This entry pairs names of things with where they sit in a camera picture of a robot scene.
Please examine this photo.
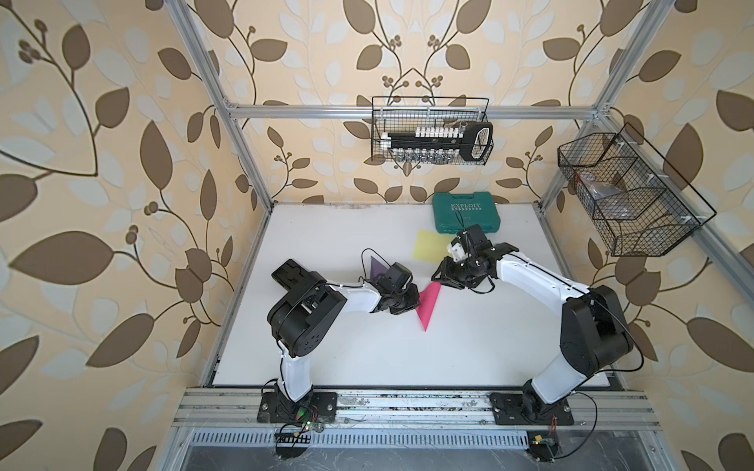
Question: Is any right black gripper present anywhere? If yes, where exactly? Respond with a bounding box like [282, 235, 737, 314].
[430, 256, 477, 290]

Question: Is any pink square paper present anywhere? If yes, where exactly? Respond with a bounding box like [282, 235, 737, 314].
[415, 282, 442, 332]

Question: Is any purple square paper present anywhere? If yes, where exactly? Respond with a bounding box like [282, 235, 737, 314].
[369, 255, 390, 281]

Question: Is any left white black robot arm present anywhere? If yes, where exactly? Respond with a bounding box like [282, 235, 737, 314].
[267, 259, 420, 403]

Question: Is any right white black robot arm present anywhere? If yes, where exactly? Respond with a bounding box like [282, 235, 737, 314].
[431, 225, 636, 417]

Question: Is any yellow square paper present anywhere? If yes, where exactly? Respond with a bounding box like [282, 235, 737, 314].
[412, 230, 455, 264]

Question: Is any green tool case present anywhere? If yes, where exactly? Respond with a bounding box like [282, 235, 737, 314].
[432, 192, 501, 235]

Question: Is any black flat tray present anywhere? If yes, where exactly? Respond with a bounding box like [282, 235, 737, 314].
[271, 259, 308, 292]

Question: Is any black socket holder tool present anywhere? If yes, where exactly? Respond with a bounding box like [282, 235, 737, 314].
[376, 122, 494, 165]

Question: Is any plastic bag in basket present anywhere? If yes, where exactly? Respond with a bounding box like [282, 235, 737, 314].
[581, 174, 634, 220]

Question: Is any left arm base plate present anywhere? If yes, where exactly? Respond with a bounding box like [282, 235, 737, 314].
[256, 390, 338, 424]

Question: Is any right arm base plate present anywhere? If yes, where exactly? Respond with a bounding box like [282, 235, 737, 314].
[488, 392, 575, 426]

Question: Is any black wire basket back wall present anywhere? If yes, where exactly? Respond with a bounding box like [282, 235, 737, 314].
[370, 95, 494, 166]

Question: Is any black wire basket wall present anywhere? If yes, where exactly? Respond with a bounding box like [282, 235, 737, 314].
[557, 123, 717, 257]
[370, 95, 494, 166]

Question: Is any black wire basket right wall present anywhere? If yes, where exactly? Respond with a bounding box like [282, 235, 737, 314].
[557, 123, 717, 257]

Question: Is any aluminium front rail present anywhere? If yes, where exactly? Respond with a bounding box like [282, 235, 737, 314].
[173, 389, 661, 432]

